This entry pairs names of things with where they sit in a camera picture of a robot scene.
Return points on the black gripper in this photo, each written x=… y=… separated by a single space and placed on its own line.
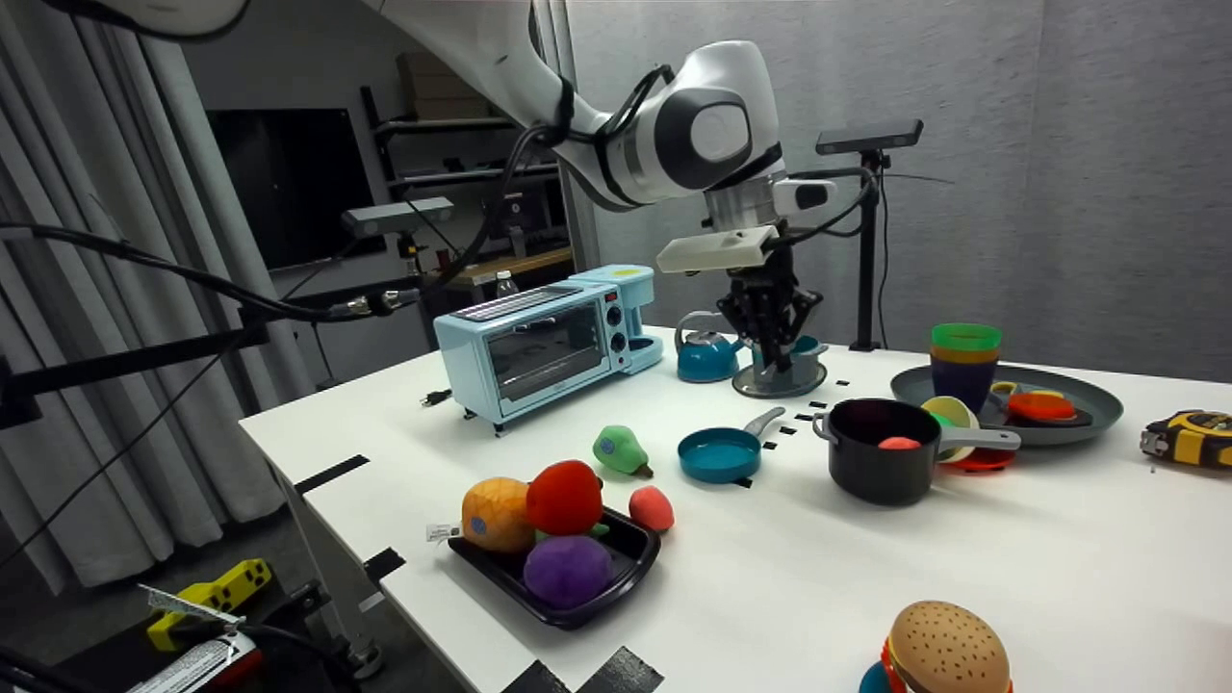
x=773 y=303

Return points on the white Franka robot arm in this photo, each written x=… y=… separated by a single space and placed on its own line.
x=696 y=129

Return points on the teal toy frying pan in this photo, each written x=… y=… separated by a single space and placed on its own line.
x=719 y=455

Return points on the teal toy kettle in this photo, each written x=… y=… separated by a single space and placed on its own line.
x=703 y=359

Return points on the small red toy food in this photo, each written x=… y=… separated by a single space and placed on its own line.
x=900 y=445

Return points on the green plush fruit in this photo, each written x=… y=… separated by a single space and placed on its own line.
x=621 y=450

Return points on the yellow-green toy cup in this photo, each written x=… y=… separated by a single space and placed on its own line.
x=951 y=412

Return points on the orange plastic cup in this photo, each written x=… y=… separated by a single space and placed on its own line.
x=964 y=359

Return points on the purple plastic cup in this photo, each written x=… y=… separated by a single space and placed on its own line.
x=964 y=384

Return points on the green plastic cup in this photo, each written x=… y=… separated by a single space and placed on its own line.
x=969 y=336

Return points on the small red plush fruit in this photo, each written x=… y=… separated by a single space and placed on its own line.
x=653 y=509

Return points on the light blue toy oven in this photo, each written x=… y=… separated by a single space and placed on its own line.
x=540 y=342

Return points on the yellow toy piece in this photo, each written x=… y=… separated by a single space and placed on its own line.
x=1002 y=389

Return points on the red plastic disc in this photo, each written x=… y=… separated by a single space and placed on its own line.
x=988 y=464

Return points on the black plastic tray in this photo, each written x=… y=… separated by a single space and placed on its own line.
x=634 y=553

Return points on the green plush vegetable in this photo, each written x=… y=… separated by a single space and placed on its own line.
x=598 y=527

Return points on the red plush apple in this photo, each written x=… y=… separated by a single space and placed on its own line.
x=563 y=496

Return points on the orange toy food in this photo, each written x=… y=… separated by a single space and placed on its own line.
x=1042 y=409

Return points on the purple plush fruit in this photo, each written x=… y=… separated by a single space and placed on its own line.
x=569 y=571

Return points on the grey backdrop curtain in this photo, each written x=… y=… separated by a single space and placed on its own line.
x=1054 y=195

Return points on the orange plush fruit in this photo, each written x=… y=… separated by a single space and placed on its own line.
x=494 y=517

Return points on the dark grey plate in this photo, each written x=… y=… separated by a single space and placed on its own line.
x=1096 y=407

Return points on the blue plastic disc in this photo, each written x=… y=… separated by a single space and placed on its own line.
x=870 y=680

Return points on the toy hamburger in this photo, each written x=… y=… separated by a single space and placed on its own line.
x=948 y=647

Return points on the black tape strip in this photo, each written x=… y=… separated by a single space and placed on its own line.
x=535 y=680
x=381 y=563
x=332 y=471
x=621 y=670

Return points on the dark metal shelf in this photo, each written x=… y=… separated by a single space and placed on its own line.
x=447 y=141

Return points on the yellow black tape measure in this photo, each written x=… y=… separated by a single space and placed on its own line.
x=1190 y=440

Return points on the yellow black hand tool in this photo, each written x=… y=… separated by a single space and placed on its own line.
x=214 y=598

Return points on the silver red tool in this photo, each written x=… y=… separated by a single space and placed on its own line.
x=205 y=662

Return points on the grey pleated curtain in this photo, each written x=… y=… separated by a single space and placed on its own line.
x=78 y=425

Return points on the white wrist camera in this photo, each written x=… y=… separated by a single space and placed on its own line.
x=715 y=250

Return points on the black camera stand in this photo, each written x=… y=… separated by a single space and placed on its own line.
x=866 y=269

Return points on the black stereo camera bar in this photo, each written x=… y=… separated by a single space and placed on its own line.
x=870 y=135

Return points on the grey stereo camera bar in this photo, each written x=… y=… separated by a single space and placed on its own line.
x=397 y=214

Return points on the black metal frame bar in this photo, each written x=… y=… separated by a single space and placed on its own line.
x=127 y=359

